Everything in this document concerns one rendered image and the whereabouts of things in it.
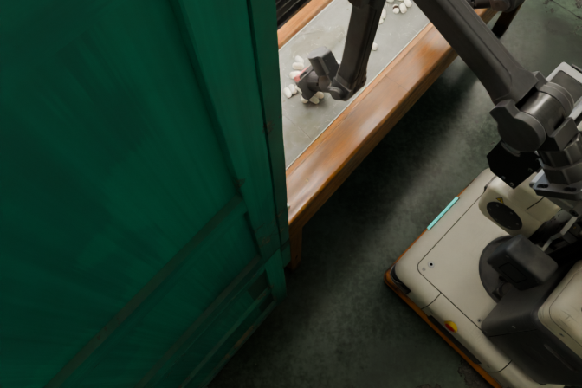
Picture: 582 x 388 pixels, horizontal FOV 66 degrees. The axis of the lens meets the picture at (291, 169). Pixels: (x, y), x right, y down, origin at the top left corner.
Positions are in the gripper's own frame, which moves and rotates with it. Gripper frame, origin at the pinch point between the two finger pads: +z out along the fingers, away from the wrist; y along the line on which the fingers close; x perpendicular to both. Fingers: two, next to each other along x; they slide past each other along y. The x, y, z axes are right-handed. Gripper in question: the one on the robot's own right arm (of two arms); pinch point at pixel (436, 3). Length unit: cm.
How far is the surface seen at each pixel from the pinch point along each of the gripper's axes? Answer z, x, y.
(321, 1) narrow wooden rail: 31.1, -13.7, 14.7
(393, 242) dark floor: 30, 87, 40
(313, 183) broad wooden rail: 1, 12, 67
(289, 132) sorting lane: 14, 3, 58
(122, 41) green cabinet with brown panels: -62, -54, 97
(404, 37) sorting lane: 10.7, 6.8, 7.3
